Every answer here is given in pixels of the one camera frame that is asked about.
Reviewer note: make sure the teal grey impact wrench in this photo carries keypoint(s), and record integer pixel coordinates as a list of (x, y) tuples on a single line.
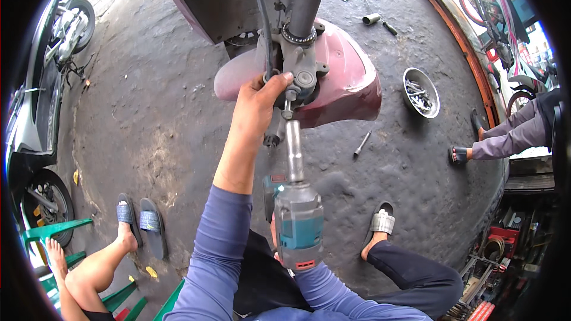
[(298, 227)]

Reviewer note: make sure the silver socket wrench tool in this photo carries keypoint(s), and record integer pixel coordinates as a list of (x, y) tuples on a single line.
[(362, 143)]

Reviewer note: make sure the green plastic stool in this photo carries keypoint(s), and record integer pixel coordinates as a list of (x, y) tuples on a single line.
[(171, 301)]

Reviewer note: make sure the short silver metal sleeve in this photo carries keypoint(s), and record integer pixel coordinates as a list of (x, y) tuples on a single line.
[(370, 18)]

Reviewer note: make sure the black slipper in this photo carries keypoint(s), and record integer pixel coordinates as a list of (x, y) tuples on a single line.
[(153, 227)]

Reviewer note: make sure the white pink parked motorcycle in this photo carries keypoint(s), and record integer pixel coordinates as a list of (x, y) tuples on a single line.
[(499, 22)]

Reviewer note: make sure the heap of bolts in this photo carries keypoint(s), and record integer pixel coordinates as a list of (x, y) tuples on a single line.
[(417, 94)]

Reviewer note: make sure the orange metal floor rail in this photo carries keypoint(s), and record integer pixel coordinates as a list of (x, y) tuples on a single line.
[(468, 58)]

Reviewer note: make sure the person's left hand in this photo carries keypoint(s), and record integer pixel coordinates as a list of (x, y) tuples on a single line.
[(250, 111)]

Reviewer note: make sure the person's right hand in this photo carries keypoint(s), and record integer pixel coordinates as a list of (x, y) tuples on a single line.
[(273, 234)]

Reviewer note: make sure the crowded tool rack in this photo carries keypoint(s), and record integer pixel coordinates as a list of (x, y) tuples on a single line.
[(499, 258)]

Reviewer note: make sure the silver long socket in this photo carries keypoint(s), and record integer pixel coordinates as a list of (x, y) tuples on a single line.
[(293, 149)]

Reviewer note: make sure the maroon motorcycle fender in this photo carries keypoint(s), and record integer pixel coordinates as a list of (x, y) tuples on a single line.
[(348, 80)]

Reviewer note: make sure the green plastic chair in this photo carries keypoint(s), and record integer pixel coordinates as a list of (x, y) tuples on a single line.
[(53, 229)]

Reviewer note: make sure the grey motorcycle fork stem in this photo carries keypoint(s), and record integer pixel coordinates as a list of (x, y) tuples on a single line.
[(303, 62)]

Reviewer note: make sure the round metal bowl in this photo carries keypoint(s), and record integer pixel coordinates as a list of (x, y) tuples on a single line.
[(429, 98)]

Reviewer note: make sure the person's body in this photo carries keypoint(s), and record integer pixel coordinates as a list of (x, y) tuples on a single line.
[(276, 314)]

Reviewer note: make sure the yellow paper scrap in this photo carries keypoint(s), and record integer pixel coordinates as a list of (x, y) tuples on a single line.
[(75, 177), (151, 272)]

